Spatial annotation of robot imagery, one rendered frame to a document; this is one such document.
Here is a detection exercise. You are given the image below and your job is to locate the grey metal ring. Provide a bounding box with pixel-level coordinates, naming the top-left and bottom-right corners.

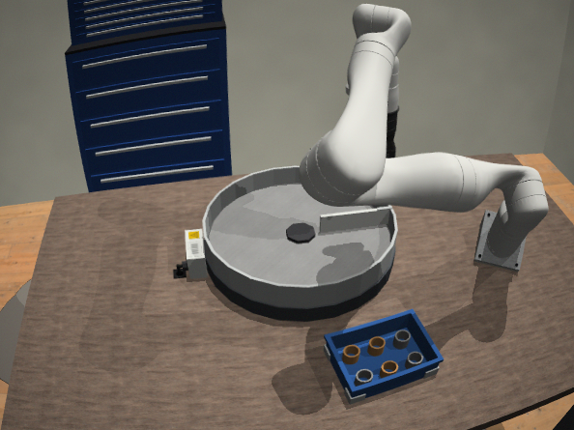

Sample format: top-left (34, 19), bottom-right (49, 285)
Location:
top-left (393, 330), bottom-right (411, 349)
top-left (355, 369), bottom-right (373, 387)
top-left (405, 352), bottom-right (423, 369)

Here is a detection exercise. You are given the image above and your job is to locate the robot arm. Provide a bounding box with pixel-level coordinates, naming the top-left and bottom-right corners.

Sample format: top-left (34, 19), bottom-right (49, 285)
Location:
top-left (299, 4), bottom-right (549, 258)

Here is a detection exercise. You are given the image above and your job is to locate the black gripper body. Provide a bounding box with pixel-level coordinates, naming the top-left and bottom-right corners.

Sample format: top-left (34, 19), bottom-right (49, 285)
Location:
top-left (386, 85), bottom-right (399, 158)

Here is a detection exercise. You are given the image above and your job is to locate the bronze bushing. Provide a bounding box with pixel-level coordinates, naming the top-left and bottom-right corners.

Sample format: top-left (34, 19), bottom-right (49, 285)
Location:
top-left (367, 336), bottom-right (386, 357)
top-left (380, 360), bottom-right (398, 378)
top-left (342, 345), bottom-right (360, 364)

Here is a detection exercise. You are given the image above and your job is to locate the blue crate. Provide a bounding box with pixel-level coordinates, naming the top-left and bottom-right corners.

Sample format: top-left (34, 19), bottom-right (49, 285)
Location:
top-left (324, 309), bottom-right (444, 405)

